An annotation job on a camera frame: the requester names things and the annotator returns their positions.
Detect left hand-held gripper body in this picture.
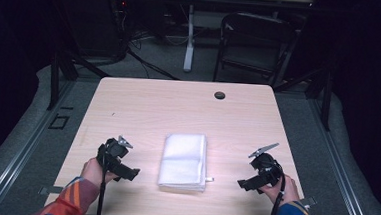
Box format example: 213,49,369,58
95,134,135,172

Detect black folding chair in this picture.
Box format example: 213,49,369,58
212,10,300,90

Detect person's right hand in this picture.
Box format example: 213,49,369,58
258,173,303,206

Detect grey metal floor rail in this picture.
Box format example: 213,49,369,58
0,75,77,215
299,97,381,215

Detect black metal stand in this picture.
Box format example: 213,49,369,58
269,63,336,132
45,45,114,116

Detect dark equipment cabinet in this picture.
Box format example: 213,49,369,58
55,0,131,62

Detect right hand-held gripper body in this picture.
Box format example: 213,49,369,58
246,140,286,188

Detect white cloth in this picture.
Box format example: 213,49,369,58
155,131,218,194

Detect person's left hand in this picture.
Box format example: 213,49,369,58
80,156,120,189

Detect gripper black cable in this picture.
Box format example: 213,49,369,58
95,150,111,215
268,172,288,215

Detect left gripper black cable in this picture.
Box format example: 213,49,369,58
95,150,111,215

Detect white table leg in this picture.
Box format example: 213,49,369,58
182,3,199,74

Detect grey table bracket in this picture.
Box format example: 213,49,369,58
297,195,318,210
38,184,64,198

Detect black floor cable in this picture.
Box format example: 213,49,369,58
124,47,184,82

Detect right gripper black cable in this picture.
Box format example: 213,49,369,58
268,172,288,215

